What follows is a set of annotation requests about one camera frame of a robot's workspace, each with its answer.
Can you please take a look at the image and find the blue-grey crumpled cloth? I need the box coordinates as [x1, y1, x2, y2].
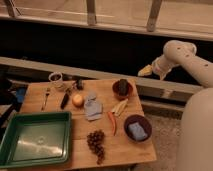
[84, 92, 103, 121]

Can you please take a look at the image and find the small dark object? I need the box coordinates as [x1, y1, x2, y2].
[75, 79, 84, 90]

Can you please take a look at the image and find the orange-brown small bowl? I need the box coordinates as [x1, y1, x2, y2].
[112, 79, 133, 100]

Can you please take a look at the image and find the red chili pepper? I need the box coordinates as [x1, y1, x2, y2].
[108, 112, 117, 136]

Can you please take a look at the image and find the green plastic tray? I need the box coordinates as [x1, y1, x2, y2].
[0, 112, 71, 169]

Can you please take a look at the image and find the bunch of dark grapes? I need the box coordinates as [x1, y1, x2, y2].
[87, 130, 105, 165]

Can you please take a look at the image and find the wooden cutting board table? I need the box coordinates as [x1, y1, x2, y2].
[11, 79, 156, 171]

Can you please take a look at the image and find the metal fork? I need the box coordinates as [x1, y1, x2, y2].
[41, 87, 51, 111]

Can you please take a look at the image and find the black-handled knife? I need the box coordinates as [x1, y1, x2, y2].
[60, 88, 72, 110]

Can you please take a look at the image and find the white cup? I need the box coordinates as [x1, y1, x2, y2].
[48, 72, 64, 89]

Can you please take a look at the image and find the dark rectangular eraser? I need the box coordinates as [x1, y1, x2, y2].
[119, 79, 128, 96]

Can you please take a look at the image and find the blue sponge in bowl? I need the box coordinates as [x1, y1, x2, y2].
[128, 122, 147, 141]

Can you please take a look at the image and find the dark purple bowl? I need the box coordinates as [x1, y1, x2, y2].
[124, 114, 152, 142]

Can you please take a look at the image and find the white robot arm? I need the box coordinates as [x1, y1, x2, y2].
[138, 40, 213, 171]

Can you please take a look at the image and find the yellow-orange round fruit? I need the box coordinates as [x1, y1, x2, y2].
[72, 94, 84, 107]

